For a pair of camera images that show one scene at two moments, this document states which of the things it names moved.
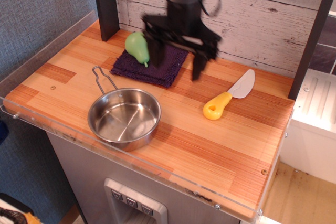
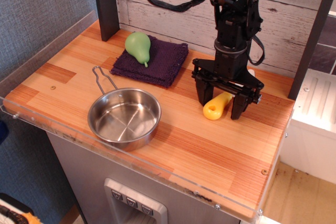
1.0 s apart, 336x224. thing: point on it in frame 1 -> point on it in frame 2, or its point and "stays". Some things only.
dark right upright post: (314, 35) stays
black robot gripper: (182, 25) -> (229, 71)
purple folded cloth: (132, 66) stays
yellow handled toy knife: (213, 109) stays
